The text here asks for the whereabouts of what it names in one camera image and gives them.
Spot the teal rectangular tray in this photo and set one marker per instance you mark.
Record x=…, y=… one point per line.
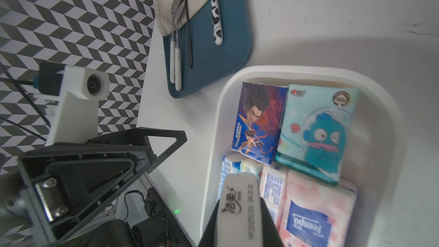
x=213, y=62

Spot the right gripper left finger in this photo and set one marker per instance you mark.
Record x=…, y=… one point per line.
x=208, y=237

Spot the black spoon on tray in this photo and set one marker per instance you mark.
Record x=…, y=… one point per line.
x=189, y=36

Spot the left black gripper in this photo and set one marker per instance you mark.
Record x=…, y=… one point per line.
x=59, y=189

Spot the white plastic storage box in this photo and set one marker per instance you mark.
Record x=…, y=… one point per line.
x=375, y=153

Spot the cartoon dark blue tissue pack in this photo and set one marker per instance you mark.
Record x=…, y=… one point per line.
x=258, y=123

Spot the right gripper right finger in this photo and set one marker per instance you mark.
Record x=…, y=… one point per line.
x=270, y=235

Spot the white handled spoon on tray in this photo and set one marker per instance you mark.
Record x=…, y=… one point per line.
x=172, y=48

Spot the pink tissue pack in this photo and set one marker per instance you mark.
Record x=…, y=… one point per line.
x=316, y=214
x=273, y=187

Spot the black sachet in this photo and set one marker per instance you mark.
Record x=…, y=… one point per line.
x=239, y=220

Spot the clear light blue tissue pack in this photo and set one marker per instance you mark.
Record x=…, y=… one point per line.
x=231, y=164

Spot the teal tissue pack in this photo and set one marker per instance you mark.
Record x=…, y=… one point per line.
x=315, y=128
x=251, y=166

